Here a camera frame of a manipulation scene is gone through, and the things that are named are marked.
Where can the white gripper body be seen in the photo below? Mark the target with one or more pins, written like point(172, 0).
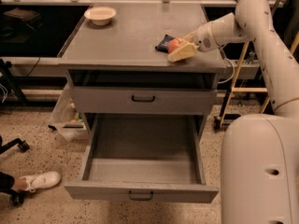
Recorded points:
point(203, 38)

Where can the red apple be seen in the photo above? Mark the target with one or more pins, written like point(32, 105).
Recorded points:
point(175, 43)

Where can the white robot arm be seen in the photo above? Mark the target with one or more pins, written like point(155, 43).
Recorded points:
point(259, 153)

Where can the grey drawer cabinet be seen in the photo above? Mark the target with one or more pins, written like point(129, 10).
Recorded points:
point(122, 54)

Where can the closed grey top drawer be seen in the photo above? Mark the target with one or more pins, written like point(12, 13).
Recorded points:
point(142, 101)

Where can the open grey middle drawer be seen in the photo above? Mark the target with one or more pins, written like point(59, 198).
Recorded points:
point(150, 158)

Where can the dark blue snack packet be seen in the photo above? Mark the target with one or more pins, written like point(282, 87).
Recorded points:
point(163, 45)

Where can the white bowl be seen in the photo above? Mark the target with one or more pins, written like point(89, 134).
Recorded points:
point(100, 15)

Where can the clear plastic bag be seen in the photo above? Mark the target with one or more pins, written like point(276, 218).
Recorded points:
point(66, 120)

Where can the white sneaker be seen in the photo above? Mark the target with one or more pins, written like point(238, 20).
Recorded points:
point(41, 180)

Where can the black trouser leg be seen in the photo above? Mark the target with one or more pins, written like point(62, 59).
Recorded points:
point(6, 182)

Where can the yellow wooden ladder frame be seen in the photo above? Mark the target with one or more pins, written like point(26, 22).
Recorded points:
point(219, 120)

